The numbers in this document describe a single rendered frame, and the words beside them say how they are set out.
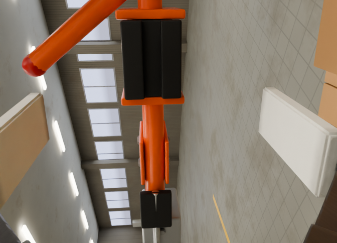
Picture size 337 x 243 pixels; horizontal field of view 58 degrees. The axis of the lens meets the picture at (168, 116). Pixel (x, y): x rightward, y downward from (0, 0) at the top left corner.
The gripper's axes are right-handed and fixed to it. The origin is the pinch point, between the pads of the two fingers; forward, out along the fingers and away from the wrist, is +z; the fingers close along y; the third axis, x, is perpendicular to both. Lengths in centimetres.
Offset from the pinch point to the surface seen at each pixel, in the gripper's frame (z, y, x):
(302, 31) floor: 223, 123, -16
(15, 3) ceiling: 699, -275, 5
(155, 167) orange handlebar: 11.7, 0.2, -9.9
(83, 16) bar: 13.7, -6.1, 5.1
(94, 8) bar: 13.7, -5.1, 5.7
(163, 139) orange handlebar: 12.5, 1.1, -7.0
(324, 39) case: 32.5, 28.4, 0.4
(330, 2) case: 32.6, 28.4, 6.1
